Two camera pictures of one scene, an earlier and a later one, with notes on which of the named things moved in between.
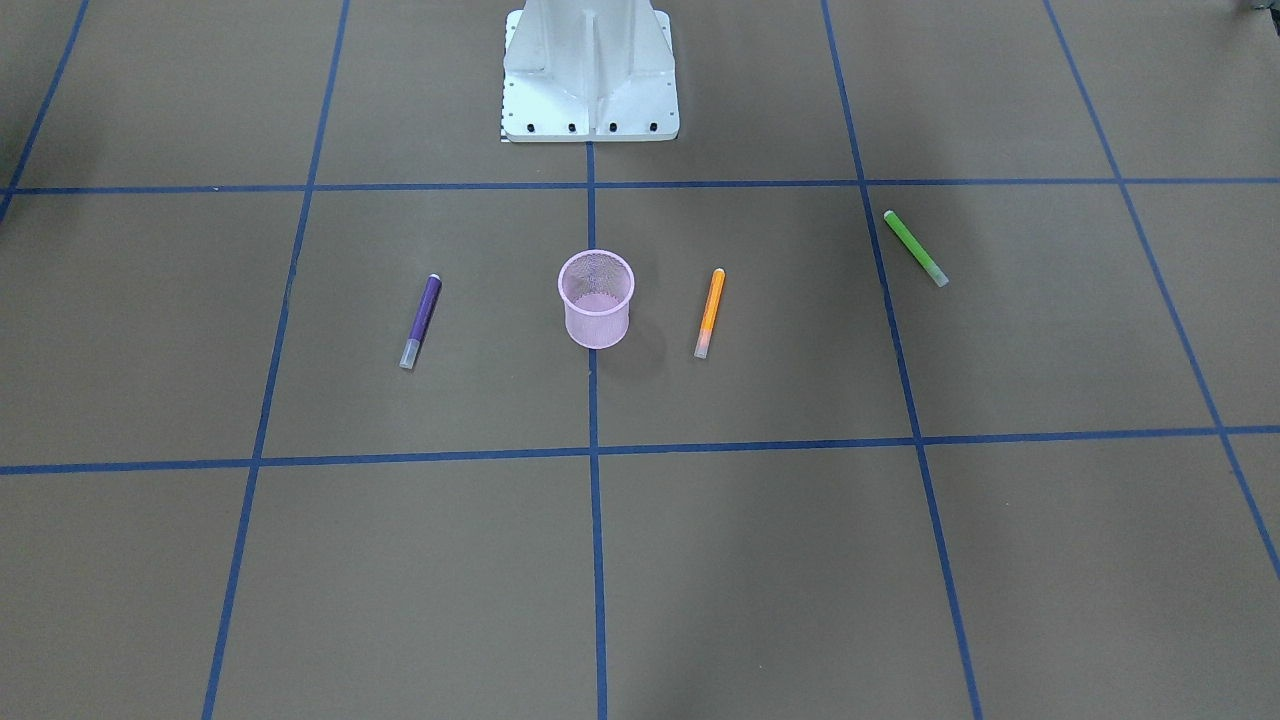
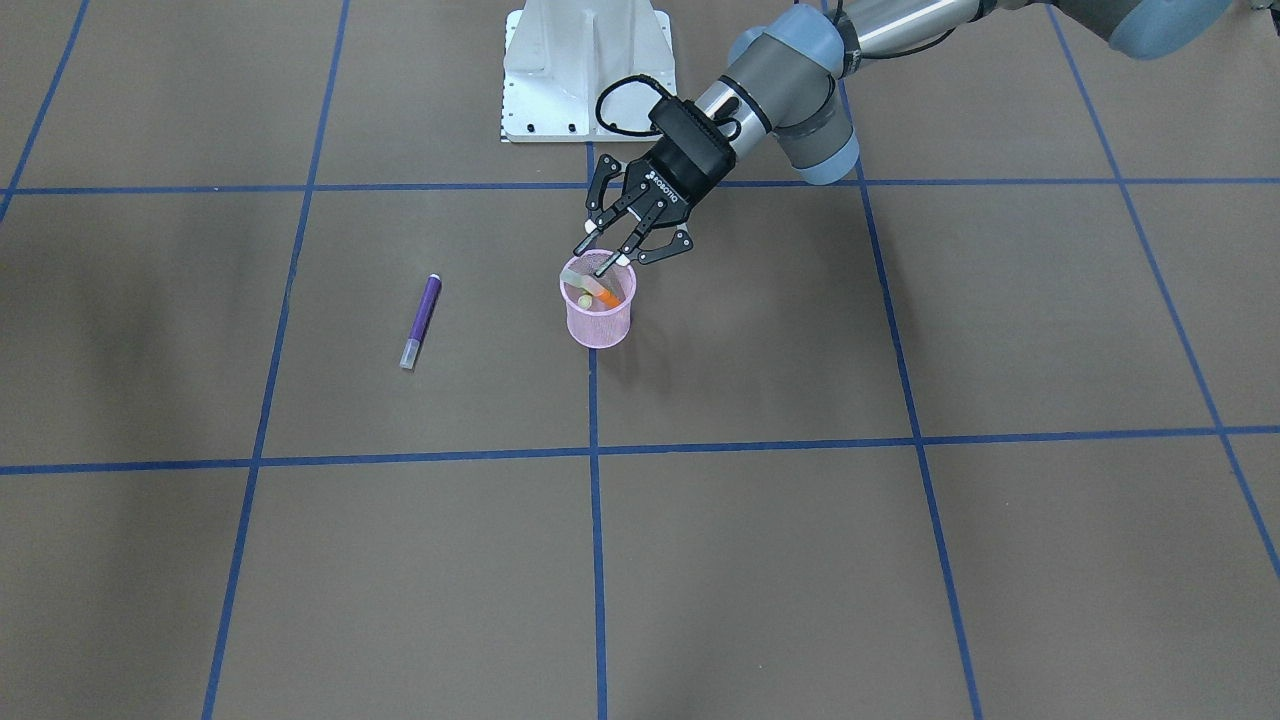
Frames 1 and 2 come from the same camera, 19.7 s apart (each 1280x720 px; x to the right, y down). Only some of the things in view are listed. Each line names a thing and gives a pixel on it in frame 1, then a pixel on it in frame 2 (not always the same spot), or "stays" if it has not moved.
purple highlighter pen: (421, 321) stays
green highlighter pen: (940, 278) to (585, 282)
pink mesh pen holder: (596, 288) stays
